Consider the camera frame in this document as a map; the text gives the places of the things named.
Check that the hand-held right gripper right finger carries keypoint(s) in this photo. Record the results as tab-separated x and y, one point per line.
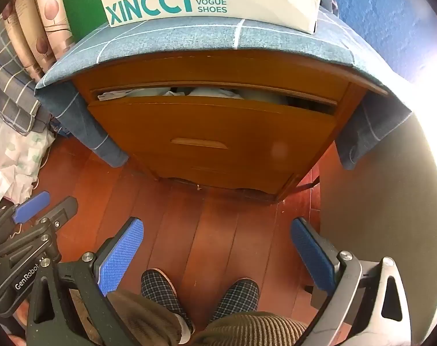
312	256

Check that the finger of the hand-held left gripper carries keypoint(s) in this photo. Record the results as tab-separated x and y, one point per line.
61	211
33	205

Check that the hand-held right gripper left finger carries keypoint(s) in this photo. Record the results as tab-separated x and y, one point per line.
123	252

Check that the white floral cloth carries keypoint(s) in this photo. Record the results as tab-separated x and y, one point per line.
9	158

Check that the plaid slipper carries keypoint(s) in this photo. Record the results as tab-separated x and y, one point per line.
236	295
161	292

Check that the grey plaid cloth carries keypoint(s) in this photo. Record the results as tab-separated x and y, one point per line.
9	79

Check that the beige leaf print curtain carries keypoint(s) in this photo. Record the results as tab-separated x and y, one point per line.
49	7

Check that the wooden nightstand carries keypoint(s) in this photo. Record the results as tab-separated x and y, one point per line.
204	68

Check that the blue checked cloth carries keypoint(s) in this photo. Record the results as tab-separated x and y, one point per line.
168	38

